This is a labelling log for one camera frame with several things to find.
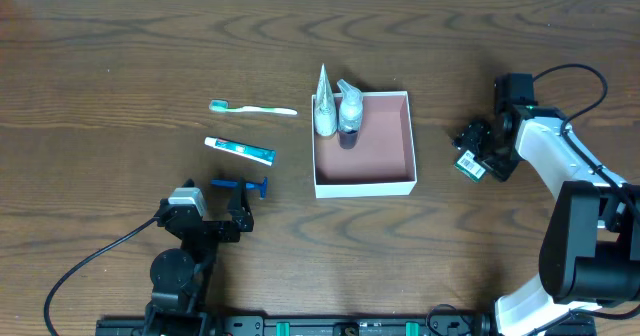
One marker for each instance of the white cone tube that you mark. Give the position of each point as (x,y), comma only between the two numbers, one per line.
(324,112)

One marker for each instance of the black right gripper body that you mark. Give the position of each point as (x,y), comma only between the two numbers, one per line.
(489,151)

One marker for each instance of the clear pump soap bottle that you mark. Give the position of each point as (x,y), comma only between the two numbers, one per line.
(350,114)

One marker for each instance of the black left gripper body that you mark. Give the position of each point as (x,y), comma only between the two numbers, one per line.
(212,230)

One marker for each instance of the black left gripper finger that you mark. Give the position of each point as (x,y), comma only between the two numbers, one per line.
(239,209)
(188,184)

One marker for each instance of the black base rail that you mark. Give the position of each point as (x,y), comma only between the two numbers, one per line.
(443,323)

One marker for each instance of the green white small packet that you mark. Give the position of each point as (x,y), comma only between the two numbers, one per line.
(467,164)

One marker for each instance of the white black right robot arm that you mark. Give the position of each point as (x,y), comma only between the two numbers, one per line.
(589,259)

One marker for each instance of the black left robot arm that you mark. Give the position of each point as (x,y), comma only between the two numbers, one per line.
(181,276)

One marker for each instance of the green white toothpaste tube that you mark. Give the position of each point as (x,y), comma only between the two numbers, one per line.
(257,154)

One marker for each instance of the white box pink interior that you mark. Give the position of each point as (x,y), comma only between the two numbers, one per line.
(382,162)

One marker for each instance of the green white toothbrush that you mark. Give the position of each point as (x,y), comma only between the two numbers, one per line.
(222,106)

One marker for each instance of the blue disposable razor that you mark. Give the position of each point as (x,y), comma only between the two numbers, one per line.
(261,187)

